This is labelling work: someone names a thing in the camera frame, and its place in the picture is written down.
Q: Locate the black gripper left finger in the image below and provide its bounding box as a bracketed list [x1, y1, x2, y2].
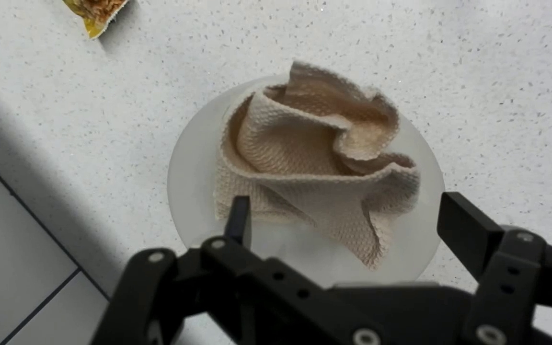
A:
[89, 194, 367, 345]

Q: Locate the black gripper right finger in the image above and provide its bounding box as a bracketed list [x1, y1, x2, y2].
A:
[436, 191, 552, 345]

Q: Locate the beige waffle-weave towel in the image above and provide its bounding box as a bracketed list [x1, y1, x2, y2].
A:
[212, 60, 421, 269]

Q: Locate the clear plastic bowl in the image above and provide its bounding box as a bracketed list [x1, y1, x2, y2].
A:
[164, 72, 448, 288]

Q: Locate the orange wrapped snack bar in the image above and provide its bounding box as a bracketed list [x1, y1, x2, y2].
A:
[61, 0, 130, 41]

